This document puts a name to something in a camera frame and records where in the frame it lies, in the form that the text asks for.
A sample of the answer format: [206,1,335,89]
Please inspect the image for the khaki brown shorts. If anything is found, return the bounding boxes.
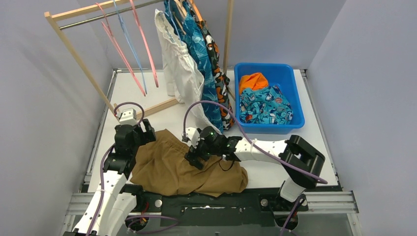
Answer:
[129,129,249,197]

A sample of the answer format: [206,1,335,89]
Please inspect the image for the light blue shark print shorts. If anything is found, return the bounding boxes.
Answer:
[239,85,294,125]

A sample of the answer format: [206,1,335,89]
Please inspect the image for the light blue hanger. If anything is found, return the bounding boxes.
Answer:
[113,0,148,96]

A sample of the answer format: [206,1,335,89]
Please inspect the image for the thick pink hanger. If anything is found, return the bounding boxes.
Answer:
[129,0,159,88]

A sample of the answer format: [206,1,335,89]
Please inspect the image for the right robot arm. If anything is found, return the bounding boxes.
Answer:
[182,126,326,210]

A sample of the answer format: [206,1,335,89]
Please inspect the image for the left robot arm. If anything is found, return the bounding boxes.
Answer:
[63,119,156,236]

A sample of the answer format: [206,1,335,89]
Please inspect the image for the white shorts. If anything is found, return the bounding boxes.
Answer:
[154,9,224,133]

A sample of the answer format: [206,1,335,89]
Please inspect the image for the orange camouflage shorts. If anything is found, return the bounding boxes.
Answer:
[197,20,233,112]

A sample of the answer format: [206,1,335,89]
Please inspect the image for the dark blue leaf print shorts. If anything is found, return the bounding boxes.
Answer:
[163,0,225,134]

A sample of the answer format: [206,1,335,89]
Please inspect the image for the orange hanger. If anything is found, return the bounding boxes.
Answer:
[189,0,206,23]

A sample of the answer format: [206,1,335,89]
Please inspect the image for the wooden clothes rack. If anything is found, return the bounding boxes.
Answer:
[44,0,234,116]

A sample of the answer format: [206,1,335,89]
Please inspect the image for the blue plastic bin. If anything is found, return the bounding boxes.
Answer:
[234,62,305,135]

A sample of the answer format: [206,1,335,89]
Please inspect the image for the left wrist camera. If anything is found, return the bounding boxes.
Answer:
[119,108,138,126]

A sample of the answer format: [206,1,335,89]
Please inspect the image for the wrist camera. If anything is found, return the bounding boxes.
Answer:
[184,127,200,148]
[119,108,138,126]

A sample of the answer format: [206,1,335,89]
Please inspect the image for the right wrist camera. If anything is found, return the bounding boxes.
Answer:
[184,127,200,148]

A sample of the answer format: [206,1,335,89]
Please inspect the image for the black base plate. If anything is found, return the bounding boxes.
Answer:
[112,187,327,228]

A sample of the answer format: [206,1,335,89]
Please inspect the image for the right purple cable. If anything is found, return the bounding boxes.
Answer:
[181,100,328,236]

